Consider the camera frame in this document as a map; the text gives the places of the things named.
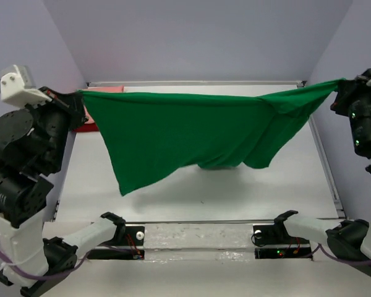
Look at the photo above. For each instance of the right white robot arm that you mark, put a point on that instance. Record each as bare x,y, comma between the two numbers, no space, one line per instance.
349,241

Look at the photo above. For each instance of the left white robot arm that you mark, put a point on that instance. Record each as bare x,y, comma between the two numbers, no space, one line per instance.
32,145

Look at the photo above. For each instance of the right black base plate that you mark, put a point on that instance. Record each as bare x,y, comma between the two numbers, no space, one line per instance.
270,246

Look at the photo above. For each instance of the green t-shirt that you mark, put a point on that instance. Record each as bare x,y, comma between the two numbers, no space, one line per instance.
151,135

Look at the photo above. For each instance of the pink folded t-shirt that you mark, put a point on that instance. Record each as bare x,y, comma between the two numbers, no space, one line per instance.
110,89

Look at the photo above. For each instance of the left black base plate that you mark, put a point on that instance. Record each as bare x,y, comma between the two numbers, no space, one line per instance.
129,247

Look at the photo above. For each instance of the dark red folded t-shirt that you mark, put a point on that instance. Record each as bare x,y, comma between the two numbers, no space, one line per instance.
89,125

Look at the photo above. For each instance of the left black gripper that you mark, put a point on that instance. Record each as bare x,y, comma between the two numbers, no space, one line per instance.
73,101

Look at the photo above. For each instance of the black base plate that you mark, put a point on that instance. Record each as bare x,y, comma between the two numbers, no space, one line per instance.
129,247
270,246

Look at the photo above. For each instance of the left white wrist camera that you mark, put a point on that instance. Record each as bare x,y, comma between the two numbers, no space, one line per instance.
18,89

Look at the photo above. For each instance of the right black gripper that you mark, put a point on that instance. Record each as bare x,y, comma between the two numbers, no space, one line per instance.
353,85

